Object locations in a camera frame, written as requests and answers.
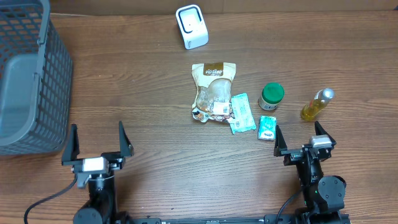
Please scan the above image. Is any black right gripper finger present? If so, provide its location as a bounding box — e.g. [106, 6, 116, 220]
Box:
[314, 121, 336, 148]
[274, 125, 288, 157]

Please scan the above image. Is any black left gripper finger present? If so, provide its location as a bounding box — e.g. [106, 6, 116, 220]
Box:
[119, 121, 134, 157]
[62, 124, 80, 166]

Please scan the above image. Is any yellow dish soap bottle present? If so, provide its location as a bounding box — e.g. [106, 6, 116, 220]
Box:
[300, 88, 335, 121]

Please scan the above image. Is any small teal tissue pack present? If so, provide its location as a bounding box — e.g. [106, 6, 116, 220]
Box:
[257, 116, 277, 141]

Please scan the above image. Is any teal wet wipes pack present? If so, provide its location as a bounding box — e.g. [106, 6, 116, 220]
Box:
[230, 93, 256, 134]

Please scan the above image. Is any green lid jar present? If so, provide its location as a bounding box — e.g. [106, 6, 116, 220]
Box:
[258, 82, 285, 111]

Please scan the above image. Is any brown snack bag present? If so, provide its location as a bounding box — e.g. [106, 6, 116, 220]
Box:
[192, 62, 236, 123]

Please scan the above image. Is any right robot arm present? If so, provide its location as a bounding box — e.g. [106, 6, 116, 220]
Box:
[273, 121, 351, 223]

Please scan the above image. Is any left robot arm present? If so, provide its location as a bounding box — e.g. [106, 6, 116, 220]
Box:
[62, 122, 134, 224]

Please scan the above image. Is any white barcode scanner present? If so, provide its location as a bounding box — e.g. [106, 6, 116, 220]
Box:
[175, 4, 209, 50]

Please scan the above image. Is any grey plastic mesh basket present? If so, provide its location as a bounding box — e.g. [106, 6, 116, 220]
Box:
[1, 0, 73, 156]

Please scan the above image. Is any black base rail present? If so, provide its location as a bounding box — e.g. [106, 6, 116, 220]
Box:
[74, 213, 352, 224]

